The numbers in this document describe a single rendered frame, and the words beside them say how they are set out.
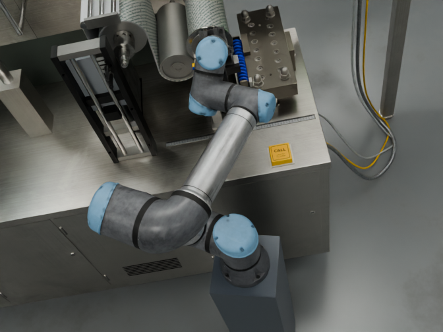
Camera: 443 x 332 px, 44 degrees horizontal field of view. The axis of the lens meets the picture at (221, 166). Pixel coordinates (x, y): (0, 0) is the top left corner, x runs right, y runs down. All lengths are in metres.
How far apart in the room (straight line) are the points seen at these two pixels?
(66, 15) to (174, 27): 0.44
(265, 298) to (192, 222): 0.60
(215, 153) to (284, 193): 0.85
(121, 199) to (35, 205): 0.90
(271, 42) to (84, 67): 0.71
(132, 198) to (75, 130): 1.03
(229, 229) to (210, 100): 0.37
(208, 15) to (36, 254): 1.19
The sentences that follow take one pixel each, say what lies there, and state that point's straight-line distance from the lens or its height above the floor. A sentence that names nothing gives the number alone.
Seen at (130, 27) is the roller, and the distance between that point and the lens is 1.71.
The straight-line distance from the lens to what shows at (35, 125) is 2.16.
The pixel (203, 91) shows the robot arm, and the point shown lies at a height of 1.45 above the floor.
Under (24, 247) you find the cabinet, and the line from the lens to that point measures 2.29.
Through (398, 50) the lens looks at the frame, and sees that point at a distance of 2.71.
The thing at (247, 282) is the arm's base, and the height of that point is 0.93.
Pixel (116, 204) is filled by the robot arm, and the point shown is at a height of 1.51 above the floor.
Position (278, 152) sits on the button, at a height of 0.92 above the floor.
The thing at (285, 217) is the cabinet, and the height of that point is 0.51.
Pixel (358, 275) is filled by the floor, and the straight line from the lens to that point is 2.64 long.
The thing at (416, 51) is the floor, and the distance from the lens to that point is 3.44.
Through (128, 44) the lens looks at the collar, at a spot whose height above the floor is 1.36.
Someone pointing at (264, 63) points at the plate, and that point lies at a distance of 1.97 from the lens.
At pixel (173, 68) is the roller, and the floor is 1.17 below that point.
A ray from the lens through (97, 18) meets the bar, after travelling 1.64.
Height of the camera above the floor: 2.45
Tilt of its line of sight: 56 degrees down
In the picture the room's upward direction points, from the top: 17 degrees counter-clockwise
